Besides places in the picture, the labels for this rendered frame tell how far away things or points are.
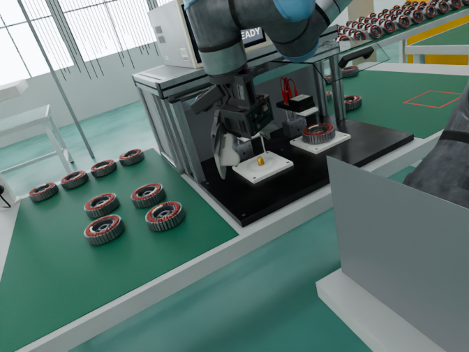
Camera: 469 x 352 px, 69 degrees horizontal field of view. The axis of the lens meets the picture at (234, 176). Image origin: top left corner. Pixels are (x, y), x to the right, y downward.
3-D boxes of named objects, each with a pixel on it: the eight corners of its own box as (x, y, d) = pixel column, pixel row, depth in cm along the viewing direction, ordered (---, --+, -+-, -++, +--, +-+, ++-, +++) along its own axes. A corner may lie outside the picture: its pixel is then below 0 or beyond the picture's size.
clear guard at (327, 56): (390, 59, 102) (389, 38, 100) (328, 84, 95) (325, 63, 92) (319, 58, 130) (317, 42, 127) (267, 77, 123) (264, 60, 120)
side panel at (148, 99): (187, 172, 130) (158, 90, 116) (180, 174, 129) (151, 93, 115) (167, 154, 154) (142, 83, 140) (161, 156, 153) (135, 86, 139)
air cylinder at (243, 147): (254, 154, 124) (250, 140, 122) (236, 162, 122) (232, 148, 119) (247, 151, 128) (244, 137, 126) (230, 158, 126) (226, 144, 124)
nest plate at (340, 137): (351, 137, 116) (350, 134, 116) (316, 154, 112) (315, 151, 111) (322, 129, 129) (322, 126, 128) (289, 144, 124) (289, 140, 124)
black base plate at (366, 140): (414, 140, 109) (414, 133, 108) (242, 228, 89) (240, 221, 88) (319, 116, 148) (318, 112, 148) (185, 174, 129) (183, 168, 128)
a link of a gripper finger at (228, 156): (229, 186, 62) (239, 136, 61) (209, 177, 66) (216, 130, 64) (241, 185, 65) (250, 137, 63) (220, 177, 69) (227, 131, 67)
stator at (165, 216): (192, 214, 101) (188, 203, 100) (165, 236, 94) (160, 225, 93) (168, 207, 109) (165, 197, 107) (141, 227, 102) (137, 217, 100)
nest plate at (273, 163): (293, 165, 109) (292, 161, 108) (253, 184, 104) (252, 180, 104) (269, 153, 122) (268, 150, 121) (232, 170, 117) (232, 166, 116)
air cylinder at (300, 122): (307, 130, 132) (305, 117, 129) (291, 137, 129) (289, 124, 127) (299, 128, 136) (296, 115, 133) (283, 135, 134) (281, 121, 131)
